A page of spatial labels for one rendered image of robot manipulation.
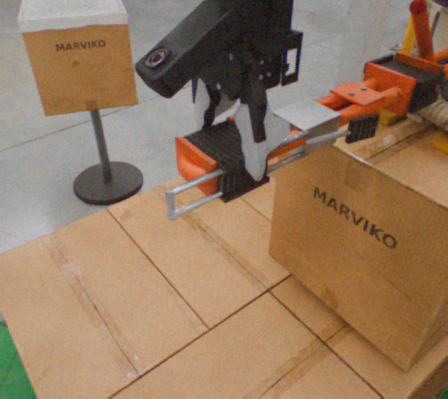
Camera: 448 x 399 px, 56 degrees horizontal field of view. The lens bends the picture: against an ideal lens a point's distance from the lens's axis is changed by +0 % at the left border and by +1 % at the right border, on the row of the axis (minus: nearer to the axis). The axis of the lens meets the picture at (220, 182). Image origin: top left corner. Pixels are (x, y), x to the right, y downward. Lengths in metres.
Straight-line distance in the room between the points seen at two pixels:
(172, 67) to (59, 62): 1.51
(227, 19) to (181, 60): 0.06
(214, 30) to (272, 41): 0.06
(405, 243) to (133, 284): 0.74
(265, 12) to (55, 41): 1.46
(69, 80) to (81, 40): 0.18
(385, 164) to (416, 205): 0.09
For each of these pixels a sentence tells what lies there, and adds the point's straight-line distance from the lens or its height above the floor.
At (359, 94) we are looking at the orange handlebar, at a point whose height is 1.22.
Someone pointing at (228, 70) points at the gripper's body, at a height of 1.32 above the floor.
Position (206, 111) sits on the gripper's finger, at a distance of 0.49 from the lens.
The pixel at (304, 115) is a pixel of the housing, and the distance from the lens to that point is 0.56.
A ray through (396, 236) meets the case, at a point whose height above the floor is 0.97.
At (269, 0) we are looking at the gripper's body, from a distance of 0.44.
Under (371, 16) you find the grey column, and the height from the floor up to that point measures 0.88.
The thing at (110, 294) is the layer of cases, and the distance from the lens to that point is 1.22.
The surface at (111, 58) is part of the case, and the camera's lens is 1.87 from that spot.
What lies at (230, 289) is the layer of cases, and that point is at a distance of 1.19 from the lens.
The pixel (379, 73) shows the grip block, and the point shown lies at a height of 1.22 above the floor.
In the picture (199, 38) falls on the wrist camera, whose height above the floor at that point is 1.35.
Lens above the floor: 1.47
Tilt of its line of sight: 37 degrees down
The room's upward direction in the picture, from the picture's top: straight up
